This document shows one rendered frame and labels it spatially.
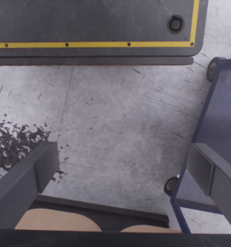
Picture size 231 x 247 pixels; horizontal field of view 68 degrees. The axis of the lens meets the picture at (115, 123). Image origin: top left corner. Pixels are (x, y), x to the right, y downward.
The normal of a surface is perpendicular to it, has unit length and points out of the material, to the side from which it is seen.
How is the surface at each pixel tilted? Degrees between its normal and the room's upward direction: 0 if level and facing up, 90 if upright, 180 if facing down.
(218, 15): 0
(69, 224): 90
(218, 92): 0
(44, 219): 90
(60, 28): 0
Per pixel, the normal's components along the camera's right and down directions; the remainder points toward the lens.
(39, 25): -0.03, 0.28
